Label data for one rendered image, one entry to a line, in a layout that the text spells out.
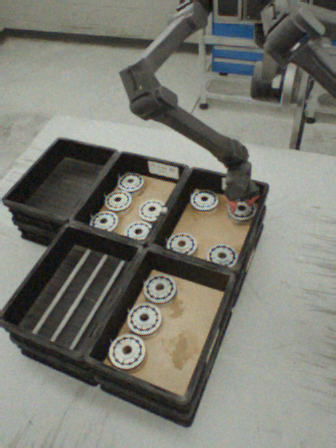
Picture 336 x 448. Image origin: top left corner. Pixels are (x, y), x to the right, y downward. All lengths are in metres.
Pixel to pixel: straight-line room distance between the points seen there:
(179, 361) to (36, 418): 0.46
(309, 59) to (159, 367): 0.88
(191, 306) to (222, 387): 0.25
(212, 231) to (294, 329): 0.42
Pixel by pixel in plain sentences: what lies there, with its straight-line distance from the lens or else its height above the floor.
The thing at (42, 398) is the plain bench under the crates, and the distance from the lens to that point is 1.46.
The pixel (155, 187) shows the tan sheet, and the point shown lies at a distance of 1.68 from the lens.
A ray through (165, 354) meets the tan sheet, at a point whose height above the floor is 0.83.
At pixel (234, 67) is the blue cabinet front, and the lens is 3.32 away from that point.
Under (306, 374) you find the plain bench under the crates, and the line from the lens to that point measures 1.43.
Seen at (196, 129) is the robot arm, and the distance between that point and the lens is 1.21.
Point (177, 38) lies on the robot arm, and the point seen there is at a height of 1.45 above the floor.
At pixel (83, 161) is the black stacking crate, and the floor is 0.83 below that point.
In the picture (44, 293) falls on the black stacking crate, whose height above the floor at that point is 0.83.
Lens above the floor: 2.00
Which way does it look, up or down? 46 degrees down
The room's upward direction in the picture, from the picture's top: 7 degrees counter-clockwise
